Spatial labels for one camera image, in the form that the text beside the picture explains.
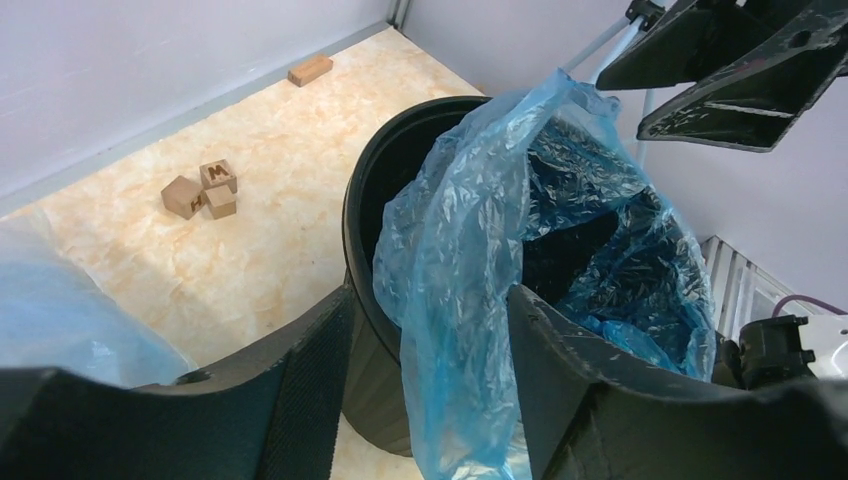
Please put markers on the black ribbed trash bin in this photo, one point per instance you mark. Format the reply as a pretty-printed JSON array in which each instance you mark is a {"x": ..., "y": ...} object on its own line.
[{"x": 374, "y": 400}]

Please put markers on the light blue tripod stand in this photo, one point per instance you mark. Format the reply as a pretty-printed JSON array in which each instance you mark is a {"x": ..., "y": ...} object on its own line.
[{"x": 639, "y": 18}]

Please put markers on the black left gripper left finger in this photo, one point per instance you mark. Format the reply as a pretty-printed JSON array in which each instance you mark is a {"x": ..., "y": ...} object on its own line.
[{"x": 268, "y": 411}]

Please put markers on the wooden letter cube H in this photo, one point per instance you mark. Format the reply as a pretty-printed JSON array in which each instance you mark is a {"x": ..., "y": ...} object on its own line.
[{"x": 183, "y": 197}]

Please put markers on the plain wooden cube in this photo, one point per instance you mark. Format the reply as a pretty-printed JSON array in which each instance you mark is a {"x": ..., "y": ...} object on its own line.
[{"x": 221, "y": 201}]

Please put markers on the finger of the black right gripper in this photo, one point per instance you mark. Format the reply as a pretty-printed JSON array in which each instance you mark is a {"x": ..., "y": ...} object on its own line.
[
  {"x": 791, "y": 53},
  {"x": 692, "y": 40}
]

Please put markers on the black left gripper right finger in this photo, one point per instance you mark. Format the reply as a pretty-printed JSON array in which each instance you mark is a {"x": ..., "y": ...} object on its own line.
[{"x": 593, "y": 411}]

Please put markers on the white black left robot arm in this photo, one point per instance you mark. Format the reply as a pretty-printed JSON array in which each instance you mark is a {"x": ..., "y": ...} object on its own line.
[{"x": 788, "y": 351}]

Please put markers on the large translucent yellowish trash bag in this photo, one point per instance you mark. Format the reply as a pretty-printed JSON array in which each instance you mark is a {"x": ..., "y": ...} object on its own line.
[{"x": 53, "y": 314}]

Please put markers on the wooden letter cube W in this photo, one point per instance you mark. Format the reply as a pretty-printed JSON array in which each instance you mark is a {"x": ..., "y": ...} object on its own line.
[{"x": 218, "y": 173}]

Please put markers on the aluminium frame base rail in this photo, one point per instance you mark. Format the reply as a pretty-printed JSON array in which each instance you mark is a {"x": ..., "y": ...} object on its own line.
[{"x": 742, "y": 291}]

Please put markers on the blue plastic trash bag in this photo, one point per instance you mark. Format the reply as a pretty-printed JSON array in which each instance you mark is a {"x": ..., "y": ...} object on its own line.
[{"x": 528, "y": 165}]

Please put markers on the small tan wooden block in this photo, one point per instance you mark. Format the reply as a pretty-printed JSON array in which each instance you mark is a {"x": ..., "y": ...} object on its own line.
[{"x": 309, "y": 70}]

